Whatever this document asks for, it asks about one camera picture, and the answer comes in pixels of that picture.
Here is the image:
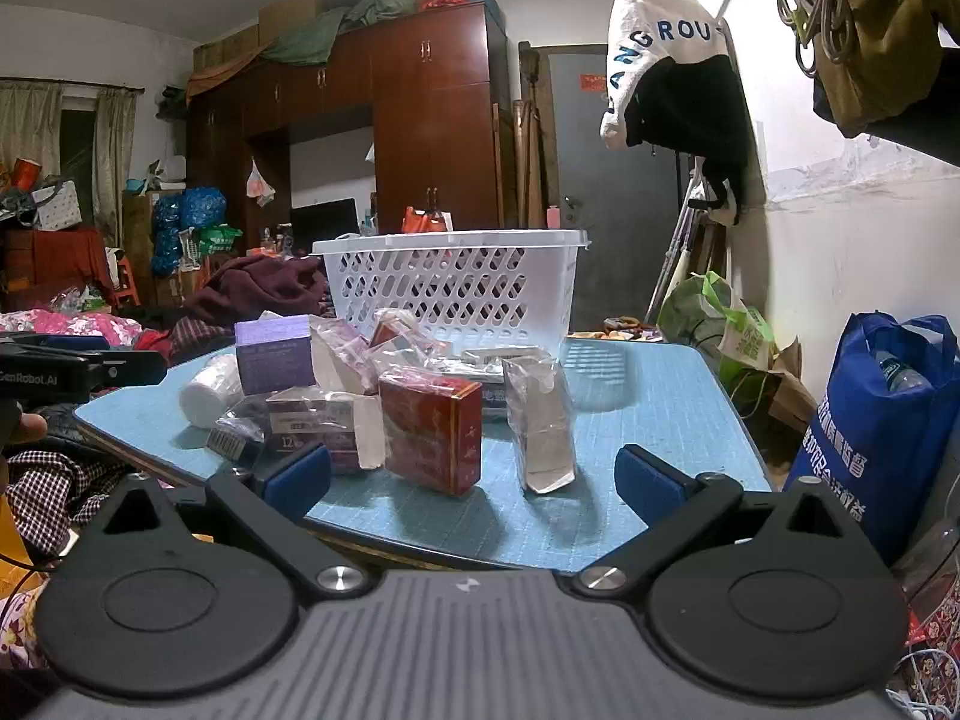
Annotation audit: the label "pink floral blanket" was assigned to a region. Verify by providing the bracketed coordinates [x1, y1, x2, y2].
[0, 307, 143, 350]

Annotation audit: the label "cardboard box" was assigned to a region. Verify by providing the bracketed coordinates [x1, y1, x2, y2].
[259, 0, 328, 38]

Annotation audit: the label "bundle of hanging cables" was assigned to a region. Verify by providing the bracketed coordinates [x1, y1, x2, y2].
[772, 0, 875, 80]

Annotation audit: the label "white roll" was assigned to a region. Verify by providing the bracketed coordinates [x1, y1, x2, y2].
[180, 354, 245, 430]

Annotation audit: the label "clear water bottle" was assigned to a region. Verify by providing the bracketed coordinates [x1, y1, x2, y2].
[874, 349, 931, 395]

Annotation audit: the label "small red box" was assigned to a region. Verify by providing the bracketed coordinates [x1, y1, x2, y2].
[367, 311, 421, 350]

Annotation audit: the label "red stool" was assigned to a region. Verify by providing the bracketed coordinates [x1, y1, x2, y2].
[112, 255, 142, 308]

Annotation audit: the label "pink plastic bag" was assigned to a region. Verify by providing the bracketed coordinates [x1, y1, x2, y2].
[246, 157, 277, 208]

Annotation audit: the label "orange red bag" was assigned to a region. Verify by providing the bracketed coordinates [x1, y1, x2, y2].
[401, 206, 455, 235]

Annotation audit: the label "dark purple wrapped box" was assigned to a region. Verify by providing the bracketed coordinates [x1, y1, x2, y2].
[266, 388, 385, 475]

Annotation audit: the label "blue tote bag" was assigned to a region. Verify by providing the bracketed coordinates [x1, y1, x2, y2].
[784, 311, 960, 565]

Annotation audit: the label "wooden planks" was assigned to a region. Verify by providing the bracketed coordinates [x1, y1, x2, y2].
[491, 97, 560, 230]

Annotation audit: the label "blue plastic bags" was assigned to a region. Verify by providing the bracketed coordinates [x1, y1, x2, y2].
[152, 187, 227, 275]

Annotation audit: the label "blue cutting mat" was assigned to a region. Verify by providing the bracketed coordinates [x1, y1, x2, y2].
[75, 337, 773, 571]

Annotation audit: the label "beige curtain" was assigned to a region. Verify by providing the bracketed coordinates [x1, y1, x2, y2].
[0, 81, 62, 182]
[94, 86, 139, 248]

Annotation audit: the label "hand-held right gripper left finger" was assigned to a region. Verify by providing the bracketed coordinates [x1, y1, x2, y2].
[101, 441, 374, 602]

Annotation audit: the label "green cloth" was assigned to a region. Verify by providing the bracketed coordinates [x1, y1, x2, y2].
[262, 0, 436, 65]

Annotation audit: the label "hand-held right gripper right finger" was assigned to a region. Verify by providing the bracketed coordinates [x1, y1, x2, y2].
[571, 444, 852, 601]

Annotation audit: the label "white barcode box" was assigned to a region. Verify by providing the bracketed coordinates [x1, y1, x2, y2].
[457, 345, 542, 371]

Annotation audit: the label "checked cloth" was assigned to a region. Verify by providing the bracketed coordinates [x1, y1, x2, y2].
[7, 450, 136, 538]

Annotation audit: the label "brown paper bag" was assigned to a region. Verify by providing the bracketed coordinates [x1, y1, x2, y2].
[763, 345, 820, 430]

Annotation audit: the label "green plastic bag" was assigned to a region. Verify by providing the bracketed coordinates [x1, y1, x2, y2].
[658, 271, 733, 362]

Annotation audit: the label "maroon cloth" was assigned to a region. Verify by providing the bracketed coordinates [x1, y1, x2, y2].
[184, 253, 331, 328]

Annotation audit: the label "pink packet in clear wrap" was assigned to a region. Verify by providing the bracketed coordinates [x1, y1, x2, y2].
[310, 315, 380, 395]

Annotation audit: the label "brown hanging bag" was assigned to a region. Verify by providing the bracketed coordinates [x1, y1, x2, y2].
[810, 0, 947, 140]

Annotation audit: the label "grey door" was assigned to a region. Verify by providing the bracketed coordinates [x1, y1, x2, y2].
[547, 52, 685, 332]

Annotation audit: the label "white and green bag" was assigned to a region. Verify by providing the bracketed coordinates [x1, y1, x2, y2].
[718, 306, 775, 385]

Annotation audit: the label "metal crutches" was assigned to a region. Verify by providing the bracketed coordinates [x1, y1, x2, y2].
[645, 157, 710, 325]

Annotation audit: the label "white plastic basket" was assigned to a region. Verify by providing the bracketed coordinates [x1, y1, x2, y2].
[311, 229, 593, 358]

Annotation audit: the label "brown wooden wardrobe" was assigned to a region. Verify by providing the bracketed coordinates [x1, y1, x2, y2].
[186, 1, 518, 256]

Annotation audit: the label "white and black hoodie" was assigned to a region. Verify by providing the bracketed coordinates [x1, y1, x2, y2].
[600, 0, 755, 227]

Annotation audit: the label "red cloth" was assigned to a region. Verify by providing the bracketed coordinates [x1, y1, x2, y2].
[0, 229, 113, 301]

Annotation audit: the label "white cable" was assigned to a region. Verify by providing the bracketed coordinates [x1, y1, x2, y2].
[889, 645, 960, 720]

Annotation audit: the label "silver packet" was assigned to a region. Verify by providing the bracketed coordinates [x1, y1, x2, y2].
[501, 355, 578, 496]

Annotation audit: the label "white gift bag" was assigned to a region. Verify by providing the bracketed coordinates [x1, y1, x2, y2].
[31, 180, 82, 232]

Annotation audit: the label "black barcode packet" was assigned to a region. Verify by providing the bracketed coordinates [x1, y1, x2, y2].
[206, 409, 268, 463]

